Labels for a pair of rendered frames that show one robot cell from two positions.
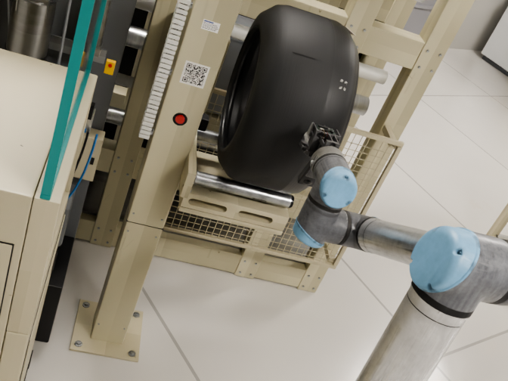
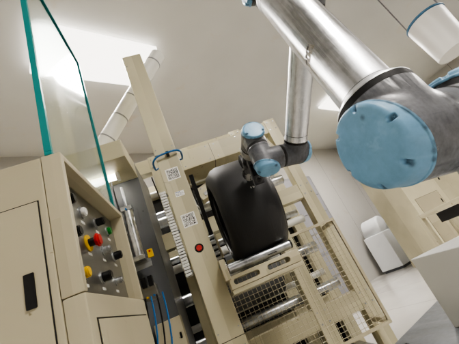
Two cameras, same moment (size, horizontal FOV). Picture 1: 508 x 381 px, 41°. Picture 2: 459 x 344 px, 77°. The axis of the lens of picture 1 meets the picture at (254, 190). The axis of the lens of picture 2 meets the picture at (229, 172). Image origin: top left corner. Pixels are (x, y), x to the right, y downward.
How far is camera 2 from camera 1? 138 cm
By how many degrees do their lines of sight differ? 55
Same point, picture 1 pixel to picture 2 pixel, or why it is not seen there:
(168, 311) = not seen: outside the picture
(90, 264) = not seen: outside the picture
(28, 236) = (46, 187)
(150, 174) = (207, 295)
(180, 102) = (192, 238)
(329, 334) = not seen: outside the picture
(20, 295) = (59, 247)
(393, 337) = (273, 9)
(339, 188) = (251, 127)
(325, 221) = (262, 146)
